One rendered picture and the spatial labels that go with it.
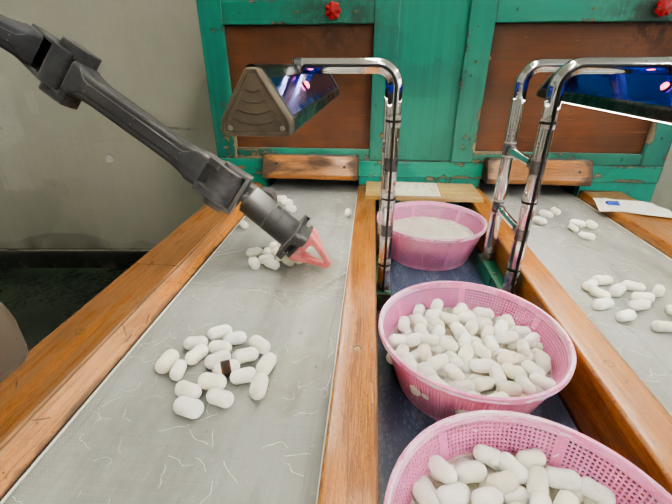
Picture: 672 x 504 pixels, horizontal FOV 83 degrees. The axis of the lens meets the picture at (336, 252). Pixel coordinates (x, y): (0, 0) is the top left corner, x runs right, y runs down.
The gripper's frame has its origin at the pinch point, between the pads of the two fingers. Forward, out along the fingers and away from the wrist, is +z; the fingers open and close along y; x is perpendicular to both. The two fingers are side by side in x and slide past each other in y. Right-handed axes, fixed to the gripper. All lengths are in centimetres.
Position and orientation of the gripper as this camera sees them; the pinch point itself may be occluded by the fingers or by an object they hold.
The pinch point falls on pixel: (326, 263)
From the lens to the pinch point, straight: 76.0
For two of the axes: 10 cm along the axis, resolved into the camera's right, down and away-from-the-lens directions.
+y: 1.0, -4.3, 9.0
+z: 7.4, 6.3, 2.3
